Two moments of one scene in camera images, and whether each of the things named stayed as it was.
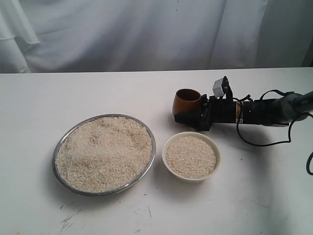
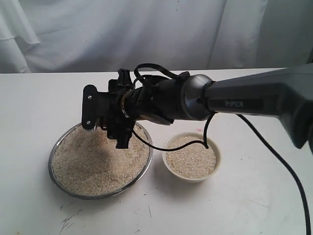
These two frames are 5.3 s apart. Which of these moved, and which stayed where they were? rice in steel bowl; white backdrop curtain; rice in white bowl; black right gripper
Moved: black right gripper
Stayed: rice in steel bowl; rice in white bowl; white backdrop curtain
